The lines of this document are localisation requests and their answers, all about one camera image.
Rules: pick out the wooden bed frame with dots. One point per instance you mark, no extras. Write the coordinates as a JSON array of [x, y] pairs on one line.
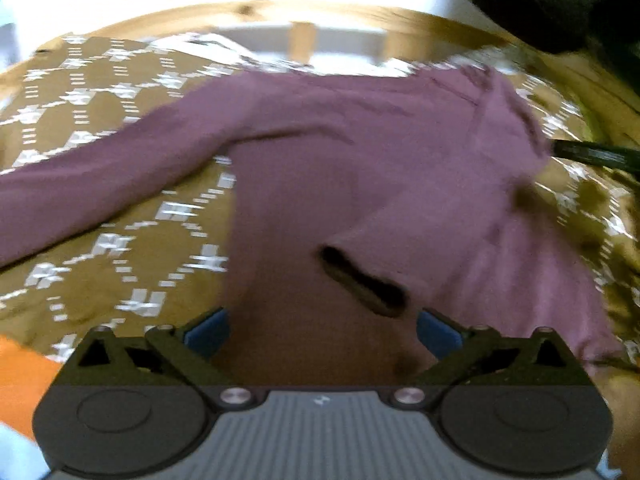
[[240, 11]]

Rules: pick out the brown patterned blanket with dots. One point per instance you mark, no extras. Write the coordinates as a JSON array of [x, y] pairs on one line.
[[75, 100]]

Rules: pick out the orange cloth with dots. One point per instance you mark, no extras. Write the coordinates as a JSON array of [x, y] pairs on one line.
[[20, 385]]

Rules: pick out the black jacket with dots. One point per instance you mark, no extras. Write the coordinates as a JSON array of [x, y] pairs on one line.
[[535, 0]]

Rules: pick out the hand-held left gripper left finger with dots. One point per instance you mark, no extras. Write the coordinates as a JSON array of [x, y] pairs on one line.
[[207, 334]]

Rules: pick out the purple long-sleeve shirt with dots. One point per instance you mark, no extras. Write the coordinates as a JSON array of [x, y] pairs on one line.
[[350, 160]]

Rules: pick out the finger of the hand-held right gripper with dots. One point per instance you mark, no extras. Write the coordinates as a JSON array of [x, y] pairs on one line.
[[600, 152]]

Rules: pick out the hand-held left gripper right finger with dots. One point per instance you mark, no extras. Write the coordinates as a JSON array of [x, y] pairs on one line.
[[437, 335]]

